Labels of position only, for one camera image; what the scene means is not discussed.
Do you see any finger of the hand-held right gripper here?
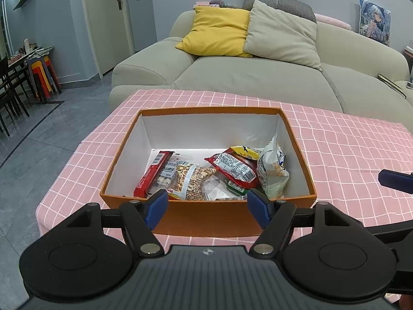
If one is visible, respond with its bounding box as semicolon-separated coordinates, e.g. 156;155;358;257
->
363;220;413;249
378;169;413;196

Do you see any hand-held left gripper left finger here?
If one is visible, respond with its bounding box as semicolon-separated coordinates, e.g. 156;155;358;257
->
65;190;169;255

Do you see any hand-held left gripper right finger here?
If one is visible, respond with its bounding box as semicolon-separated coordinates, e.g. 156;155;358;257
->
247;188;357;255

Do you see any small green snack packet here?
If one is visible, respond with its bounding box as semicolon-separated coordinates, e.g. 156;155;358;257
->
226;179;247;196

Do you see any clear white ball candy packet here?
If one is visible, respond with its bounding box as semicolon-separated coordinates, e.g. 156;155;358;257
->
153;158;178;189

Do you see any red stick snack packet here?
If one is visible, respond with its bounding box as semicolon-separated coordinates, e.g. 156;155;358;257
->
133;150;174;199

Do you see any white grey snack packet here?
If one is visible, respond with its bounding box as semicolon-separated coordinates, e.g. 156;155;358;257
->
256;134;290;200

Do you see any peanut print snack packet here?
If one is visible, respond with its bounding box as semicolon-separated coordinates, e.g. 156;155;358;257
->
168;163;217;201

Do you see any red packet with white label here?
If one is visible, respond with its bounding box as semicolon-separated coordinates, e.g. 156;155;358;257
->
204;152;259;188

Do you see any orange cardboard box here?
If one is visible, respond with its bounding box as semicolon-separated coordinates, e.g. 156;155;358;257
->
99;106;317;237

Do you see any yellow snack packet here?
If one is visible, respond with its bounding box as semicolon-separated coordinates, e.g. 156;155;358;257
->
230;145;261;160

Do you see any pink checked tablecloth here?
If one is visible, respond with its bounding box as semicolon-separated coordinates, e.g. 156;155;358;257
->
35;89;413;304

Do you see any dark book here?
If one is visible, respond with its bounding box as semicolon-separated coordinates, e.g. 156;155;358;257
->
377;74;407;98

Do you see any beige sofa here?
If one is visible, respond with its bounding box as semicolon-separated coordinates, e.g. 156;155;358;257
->
108;2;413;123

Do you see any printed figure cushion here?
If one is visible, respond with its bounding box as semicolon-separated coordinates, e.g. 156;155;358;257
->
358;0;392;46

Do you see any pink blanket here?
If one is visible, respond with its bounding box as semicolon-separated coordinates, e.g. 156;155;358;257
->
314;13;352;32

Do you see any stack of plastic stools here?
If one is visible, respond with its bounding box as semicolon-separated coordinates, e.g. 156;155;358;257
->
28;56;62;101

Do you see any beige pillow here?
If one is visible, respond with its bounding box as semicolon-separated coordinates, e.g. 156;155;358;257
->
243;0;322;72

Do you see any yellow pillow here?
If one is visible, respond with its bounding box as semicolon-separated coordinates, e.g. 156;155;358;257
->
176;6;254;58

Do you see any black dining chair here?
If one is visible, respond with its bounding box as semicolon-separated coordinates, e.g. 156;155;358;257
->
0;58;31;136

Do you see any white door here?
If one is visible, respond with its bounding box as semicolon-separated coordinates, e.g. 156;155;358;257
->
81;0;134;78

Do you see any dining table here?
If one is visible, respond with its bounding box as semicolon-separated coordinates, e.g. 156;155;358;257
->
6;46;55;68

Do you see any grey houndstooth pillow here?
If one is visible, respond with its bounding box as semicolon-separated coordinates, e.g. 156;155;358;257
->
243;0;317;24

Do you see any grey stuffed toy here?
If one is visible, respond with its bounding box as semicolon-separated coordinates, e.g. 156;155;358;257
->
209;0;241;9

